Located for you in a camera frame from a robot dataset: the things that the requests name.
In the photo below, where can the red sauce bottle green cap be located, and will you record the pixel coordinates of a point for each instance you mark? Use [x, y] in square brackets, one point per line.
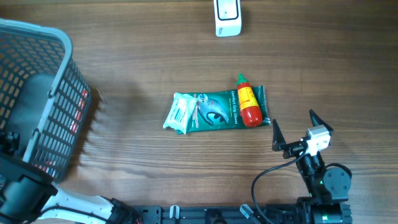
[248, 105]

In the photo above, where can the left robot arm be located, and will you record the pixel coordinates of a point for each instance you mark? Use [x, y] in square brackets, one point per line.
[29, 194]

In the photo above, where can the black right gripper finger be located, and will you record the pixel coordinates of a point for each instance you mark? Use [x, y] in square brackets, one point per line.
[317, 121]
[278, 141]

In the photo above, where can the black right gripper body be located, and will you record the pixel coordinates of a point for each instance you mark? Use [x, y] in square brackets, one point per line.
[292, 149]

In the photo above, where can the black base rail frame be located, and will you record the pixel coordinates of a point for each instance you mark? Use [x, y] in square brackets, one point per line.
[296, 213]

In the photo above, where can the grey black plastic basket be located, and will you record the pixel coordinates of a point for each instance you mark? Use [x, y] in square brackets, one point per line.
[44, 96]

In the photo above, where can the green 3M gloves packet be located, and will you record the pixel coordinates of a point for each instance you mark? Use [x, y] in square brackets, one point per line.
[215, 111]

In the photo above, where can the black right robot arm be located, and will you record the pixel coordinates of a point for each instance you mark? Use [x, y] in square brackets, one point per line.
[325, 183]

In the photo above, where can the white barcode scanner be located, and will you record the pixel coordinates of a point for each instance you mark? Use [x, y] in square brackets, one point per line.
[228, 17]

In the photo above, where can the white teal wipes packet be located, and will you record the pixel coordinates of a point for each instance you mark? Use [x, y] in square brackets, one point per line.
[180, 113]

